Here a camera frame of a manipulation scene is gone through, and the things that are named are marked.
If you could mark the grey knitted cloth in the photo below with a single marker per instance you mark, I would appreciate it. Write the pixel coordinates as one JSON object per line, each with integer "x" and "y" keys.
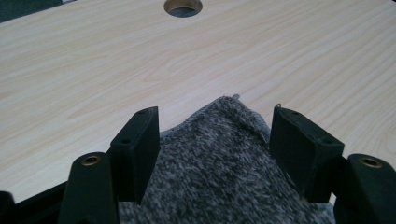
{"x": 214, "y": 165}

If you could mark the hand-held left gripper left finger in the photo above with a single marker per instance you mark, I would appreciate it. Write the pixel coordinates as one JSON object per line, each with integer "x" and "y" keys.
{"x": 134, "y": 155}

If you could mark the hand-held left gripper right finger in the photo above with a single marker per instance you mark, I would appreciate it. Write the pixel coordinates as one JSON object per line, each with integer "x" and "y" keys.
{"x": 305, "y": 149}

